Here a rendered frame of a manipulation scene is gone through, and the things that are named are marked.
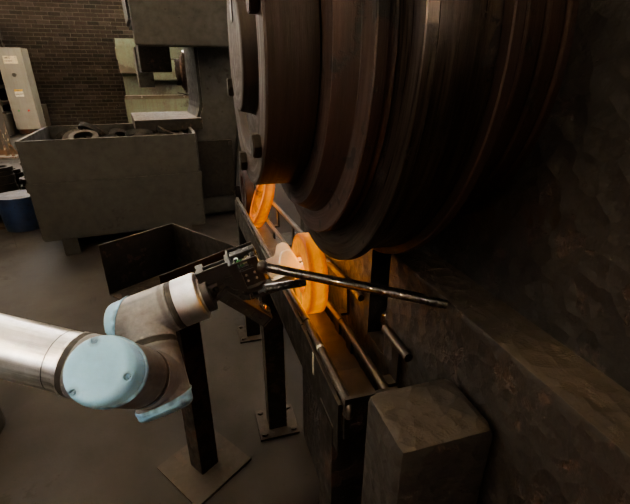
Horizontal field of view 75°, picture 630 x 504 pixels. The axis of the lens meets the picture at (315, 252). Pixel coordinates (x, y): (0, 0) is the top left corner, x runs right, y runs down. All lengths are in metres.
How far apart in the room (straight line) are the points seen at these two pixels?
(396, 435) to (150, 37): 2.87
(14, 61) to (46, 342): 9.56
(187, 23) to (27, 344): 2.63
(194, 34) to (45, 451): 2.45
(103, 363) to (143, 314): 0.18
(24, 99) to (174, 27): 7.28
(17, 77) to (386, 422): 9.94
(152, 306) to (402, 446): 0.50
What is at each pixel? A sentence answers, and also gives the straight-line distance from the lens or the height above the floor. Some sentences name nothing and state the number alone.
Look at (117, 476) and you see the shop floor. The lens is 1.50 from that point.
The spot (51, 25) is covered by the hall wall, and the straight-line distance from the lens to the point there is 10.81.
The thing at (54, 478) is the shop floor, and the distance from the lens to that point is 1.58.
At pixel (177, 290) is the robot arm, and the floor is 0.75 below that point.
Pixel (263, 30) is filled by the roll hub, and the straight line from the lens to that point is 0.36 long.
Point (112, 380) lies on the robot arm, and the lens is 0.59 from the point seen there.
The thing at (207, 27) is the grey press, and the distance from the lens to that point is 3.11.
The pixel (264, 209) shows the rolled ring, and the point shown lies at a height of 0.69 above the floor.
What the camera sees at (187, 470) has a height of 0.01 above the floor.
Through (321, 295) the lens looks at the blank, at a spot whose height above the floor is 0.73.
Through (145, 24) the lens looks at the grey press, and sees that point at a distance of 3.06.
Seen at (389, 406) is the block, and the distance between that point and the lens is 0.43.
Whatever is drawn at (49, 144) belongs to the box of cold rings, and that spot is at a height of 0.71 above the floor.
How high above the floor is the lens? 1.09
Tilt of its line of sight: 24 degrees down
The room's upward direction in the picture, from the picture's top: straight up
